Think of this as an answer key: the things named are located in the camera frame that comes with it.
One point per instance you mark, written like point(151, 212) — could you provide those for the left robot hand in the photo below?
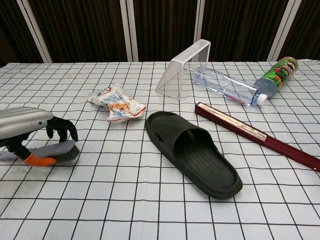
point(22, 122)

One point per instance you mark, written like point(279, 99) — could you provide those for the dark green slipper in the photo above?
point(200, 162)

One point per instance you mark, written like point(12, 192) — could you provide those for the crumpled snack bag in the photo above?
point(117, 105)

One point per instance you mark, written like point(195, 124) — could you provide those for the white checkered tablecloth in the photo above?
point(100, 200)

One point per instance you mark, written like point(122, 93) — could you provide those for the clear plastic box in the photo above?
point(175, 72)

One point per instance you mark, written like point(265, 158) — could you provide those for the black folding screen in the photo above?
point(162, 25)

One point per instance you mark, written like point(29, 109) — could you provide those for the clear plastic water bottle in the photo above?
point(225, 86)

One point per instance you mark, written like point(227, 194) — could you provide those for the dark red folding fan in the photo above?
point(250, 131)

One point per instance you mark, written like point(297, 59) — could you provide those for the green chips can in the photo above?
point(277, 77)

